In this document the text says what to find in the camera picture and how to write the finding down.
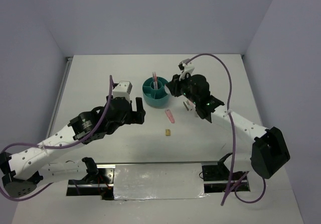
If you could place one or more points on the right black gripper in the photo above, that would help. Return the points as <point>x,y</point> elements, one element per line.
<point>174,85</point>

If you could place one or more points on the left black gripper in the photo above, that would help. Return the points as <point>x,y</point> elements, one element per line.
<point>137,117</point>

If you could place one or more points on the red pen clear barrel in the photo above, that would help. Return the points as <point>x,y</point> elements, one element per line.
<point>155,84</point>

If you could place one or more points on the pink and grey stapler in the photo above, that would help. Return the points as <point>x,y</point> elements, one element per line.
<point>188,105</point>

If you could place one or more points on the pink translucent correction tape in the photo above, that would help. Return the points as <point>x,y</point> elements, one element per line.
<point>170,116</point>

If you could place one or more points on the clear tape roll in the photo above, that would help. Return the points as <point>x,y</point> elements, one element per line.
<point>167,90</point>

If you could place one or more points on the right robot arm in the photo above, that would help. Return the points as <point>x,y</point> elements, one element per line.
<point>264,150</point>

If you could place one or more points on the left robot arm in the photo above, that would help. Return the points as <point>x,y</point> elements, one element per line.
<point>23,172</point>

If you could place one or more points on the teal round compartment organizer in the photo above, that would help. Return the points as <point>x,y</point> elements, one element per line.
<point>157,98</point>

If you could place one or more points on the silver foil sheet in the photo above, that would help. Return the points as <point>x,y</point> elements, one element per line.
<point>158,181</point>

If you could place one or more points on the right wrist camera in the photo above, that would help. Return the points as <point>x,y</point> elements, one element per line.
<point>186,67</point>

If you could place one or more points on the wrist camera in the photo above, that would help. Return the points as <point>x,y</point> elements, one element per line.
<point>186,67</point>
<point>122,90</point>

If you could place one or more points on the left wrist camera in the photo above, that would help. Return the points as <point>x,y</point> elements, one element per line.
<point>122,90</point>

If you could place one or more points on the aluminium rail left edge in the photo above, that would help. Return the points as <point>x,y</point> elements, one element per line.
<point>59,96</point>

